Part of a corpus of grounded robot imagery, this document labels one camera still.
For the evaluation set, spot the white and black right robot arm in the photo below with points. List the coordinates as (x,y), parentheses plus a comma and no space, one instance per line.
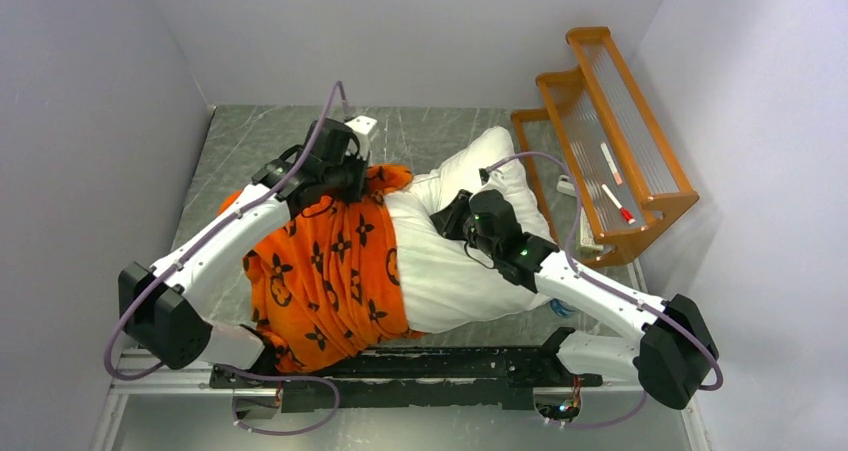
(664,345)

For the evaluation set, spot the small white box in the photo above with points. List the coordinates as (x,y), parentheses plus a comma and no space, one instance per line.
(564,186)

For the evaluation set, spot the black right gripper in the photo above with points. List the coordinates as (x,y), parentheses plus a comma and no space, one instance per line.
(448,221)

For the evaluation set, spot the orange wooden shelf rack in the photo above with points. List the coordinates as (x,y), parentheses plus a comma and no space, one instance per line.
(631,185)

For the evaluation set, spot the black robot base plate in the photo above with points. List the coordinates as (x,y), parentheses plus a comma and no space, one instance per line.
(510,377)

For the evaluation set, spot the orange patterned pillowcase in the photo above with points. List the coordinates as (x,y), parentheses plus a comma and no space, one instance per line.
(326,286)

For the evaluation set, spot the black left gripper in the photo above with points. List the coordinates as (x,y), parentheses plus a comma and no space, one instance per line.
(357,187)

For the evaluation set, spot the red capped white marker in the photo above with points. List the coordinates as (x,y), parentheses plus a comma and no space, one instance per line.
(623,211)

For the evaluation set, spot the blue capped plastic bottle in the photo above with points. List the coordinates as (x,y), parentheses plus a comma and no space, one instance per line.
(561,309)

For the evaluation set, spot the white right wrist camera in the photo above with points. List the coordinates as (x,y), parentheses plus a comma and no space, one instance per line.
(493,180)

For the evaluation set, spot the white pink test strip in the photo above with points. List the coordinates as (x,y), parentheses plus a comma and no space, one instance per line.
(611,163)

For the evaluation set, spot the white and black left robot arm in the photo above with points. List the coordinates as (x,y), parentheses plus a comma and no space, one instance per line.
(160,304)

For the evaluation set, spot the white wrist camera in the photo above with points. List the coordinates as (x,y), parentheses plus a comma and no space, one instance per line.
(362,128)
(493,180)

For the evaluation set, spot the white pillow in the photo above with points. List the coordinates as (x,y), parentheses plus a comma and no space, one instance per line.
(445,284)

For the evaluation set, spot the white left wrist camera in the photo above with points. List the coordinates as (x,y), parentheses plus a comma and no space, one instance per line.
(362,128)

